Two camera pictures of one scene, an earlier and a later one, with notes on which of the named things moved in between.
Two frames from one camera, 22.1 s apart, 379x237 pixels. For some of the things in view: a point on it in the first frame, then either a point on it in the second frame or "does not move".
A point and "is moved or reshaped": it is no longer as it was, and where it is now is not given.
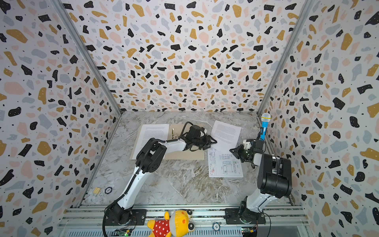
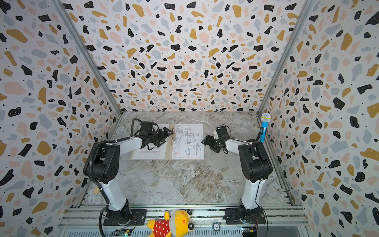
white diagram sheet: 223,163 is moved or reshaped
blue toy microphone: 265,118 does not move
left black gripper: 207,142 → 162,137
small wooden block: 96,190 does not move
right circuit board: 249,231 does not move
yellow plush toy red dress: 178,224 does not move
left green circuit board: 122,232 does not move
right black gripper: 241,152 → 211,142
